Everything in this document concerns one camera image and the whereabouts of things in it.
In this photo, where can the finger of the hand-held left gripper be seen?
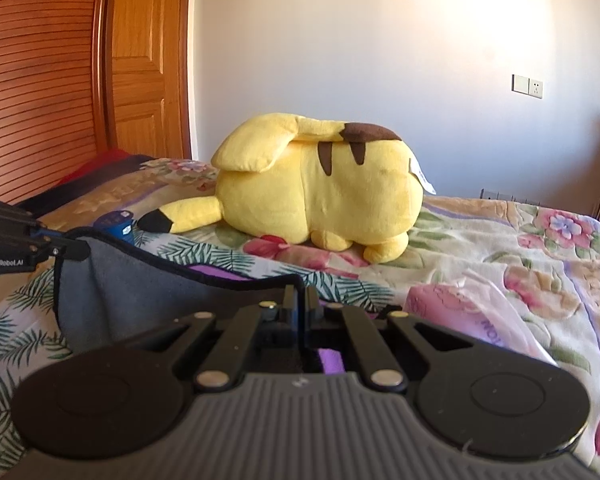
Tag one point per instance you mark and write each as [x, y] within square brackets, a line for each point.
[72, 251]
[50, 234]

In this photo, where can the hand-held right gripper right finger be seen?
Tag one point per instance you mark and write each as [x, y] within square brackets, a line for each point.
[311, 310]

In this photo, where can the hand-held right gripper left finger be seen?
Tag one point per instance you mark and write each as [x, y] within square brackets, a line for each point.
[291, 310]

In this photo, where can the grey towel with black edge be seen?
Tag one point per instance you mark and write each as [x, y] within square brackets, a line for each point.
[130, 300]

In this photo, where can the blue round can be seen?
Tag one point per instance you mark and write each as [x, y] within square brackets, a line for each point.
[115, 224]

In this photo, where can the red cloth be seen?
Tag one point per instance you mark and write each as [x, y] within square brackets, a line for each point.
[92, 167]

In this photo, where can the yellow plush toy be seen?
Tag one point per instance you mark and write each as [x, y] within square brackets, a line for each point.
[320, 185]

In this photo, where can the pink plastic bag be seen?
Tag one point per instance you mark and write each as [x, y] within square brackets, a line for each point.
[455, 310]

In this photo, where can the louvered wooden wardrobe door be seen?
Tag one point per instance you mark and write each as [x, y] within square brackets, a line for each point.
[35, 75]

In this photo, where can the wooden panel door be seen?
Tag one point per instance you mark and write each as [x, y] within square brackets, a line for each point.
[145, 60]

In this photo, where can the floral blanket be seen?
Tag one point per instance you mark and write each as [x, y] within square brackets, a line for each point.
[505, 260]

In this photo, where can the white wall socket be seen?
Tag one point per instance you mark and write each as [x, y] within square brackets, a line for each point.
[527, 86]

